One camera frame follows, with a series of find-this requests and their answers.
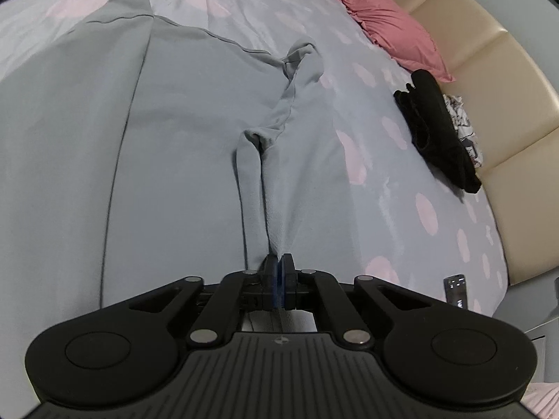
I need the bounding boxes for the grey long-sleeve shirt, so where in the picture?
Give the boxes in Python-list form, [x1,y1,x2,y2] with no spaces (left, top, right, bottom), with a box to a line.
[0,0,326,419]

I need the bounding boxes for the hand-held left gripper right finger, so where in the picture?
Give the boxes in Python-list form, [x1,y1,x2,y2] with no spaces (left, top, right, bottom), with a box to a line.
[280,253,440,351]

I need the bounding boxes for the black folded clothes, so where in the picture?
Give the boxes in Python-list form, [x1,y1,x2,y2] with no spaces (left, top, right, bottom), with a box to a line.
[393,69,484,194]

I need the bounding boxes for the pink pillow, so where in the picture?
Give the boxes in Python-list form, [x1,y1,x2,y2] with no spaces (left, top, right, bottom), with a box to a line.
[306,0,457,84]

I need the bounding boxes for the black smartphone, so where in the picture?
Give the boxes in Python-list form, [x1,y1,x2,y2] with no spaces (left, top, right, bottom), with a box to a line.
[442,273,467,310]

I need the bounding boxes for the pink cloth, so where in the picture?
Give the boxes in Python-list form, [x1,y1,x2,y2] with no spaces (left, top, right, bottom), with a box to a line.
[522,382,559,419]

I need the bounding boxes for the cream padded headboard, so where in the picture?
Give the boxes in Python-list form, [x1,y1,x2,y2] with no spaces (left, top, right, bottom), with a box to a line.
[376,0,559,287]

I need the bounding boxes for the white patterned cloth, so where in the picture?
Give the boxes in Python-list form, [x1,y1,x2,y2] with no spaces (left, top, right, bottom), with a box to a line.
[443,93,485,169]

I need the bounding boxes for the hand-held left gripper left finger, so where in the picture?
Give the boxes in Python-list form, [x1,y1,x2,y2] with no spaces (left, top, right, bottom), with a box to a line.
[128,253,279,352]

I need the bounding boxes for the white cabinet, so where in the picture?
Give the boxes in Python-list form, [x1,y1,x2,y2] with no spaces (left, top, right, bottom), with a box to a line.
[522,278,559,385]

